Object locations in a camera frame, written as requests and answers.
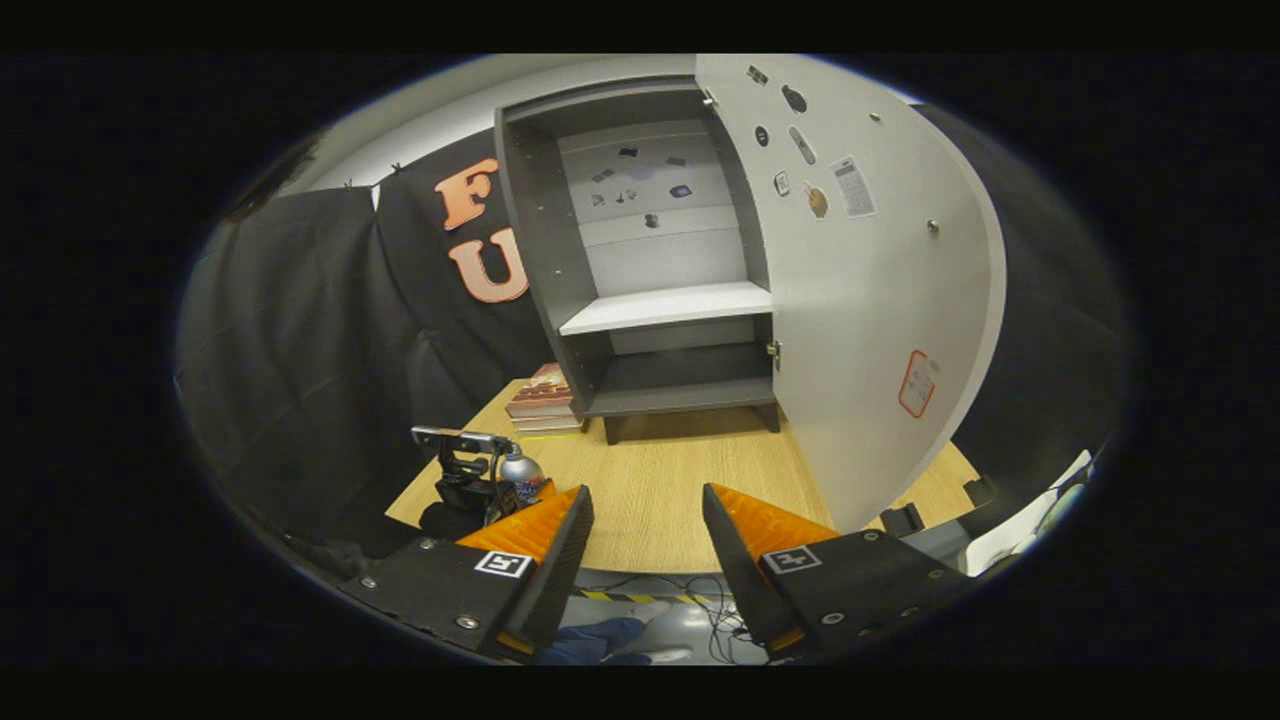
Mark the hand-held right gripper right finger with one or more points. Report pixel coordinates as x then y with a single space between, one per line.
740 570

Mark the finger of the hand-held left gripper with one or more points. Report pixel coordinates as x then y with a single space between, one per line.
545 490

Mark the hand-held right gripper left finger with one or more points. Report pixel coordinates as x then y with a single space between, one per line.
555 570

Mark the silver bottle with pink label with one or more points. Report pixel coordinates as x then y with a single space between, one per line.
520 475

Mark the white cabinet door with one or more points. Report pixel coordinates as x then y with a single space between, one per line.
860 350

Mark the white cabinet shelf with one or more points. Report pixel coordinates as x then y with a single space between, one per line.
660 305

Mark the dark grey cabinet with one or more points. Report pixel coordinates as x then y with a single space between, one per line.
530 250

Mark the yellow black floor tape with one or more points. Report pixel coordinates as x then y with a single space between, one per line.
630 597

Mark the person's blue trouser leg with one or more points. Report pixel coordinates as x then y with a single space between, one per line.
595 640

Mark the person's white shoe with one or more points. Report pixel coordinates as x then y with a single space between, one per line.
655 610

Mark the black clamp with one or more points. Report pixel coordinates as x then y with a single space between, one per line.
980 492
903 520

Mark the black backdrop cloth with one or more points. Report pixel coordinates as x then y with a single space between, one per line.
300 330

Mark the row of black cloth clips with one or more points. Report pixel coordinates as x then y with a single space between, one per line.
395 167

